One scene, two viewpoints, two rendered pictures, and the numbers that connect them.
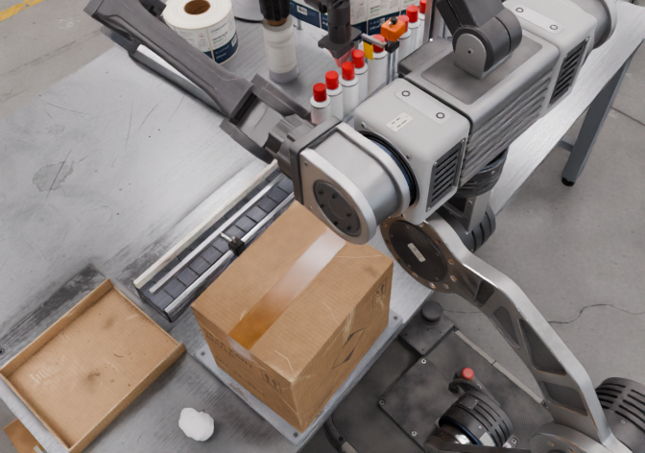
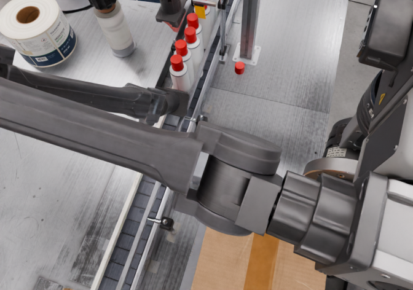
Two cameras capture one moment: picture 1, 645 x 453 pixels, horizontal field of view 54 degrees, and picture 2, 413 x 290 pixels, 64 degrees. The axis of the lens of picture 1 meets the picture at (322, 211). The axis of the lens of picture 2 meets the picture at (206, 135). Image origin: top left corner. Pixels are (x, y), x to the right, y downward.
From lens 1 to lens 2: 0.68 m
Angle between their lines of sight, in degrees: 16
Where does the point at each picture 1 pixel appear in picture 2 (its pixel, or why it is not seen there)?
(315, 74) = (149, 40)
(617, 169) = not seen: hidden behind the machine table
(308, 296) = (281, 279)
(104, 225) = (34, 235)
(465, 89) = not seen: outside the picture
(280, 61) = (121, 40)
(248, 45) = (83, 32)
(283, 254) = (236, 245)
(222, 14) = (53, 15)
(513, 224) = not seen: hidden behind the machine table
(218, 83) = (152, 156)
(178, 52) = (74, 131)
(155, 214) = (74, 207)
